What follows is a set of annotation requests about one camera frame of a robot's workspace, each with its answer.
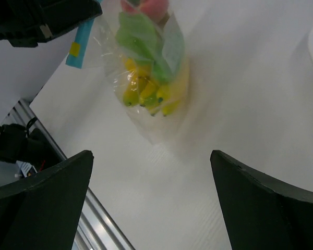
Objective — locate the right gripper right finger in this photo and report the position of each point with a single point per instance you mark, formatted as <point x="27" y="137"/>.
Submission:
<point x="260" y="211"/>

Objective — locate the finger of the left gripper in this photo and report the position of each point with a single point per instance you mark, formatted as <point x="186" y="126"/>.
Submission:
<point x="26" y="23"/>

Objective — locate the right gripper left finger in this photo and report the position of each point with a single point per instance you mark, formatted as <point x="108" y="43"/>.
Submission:
<point x="41" y="203"/>

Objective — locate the clear zip top bag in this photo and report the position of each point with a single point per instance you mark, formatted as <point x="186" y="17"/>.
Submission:
<point x="95" y="46"/>

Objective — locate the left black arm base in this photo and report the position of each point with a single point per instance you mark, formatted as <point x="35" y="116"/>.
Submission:
<point x="29" y="148"/>

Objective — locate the green fake vegetable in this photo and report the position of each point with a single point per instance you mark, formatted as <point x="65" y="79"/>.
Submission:
<point x="145" y="41"/>

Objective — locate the yellow fake banana bunch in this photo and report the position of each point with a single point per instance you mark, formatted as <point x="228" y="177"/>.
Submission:
<point x="144" y="90"/>

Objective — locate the red fake peach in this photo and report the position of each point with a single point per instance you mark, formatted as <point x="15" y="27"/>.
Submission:
<point x="154" y="9"/>

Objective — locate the aluminium mounting rail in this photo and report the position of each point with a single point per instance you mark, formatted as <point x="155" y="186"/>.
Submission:
<point x="96" y="229"/>

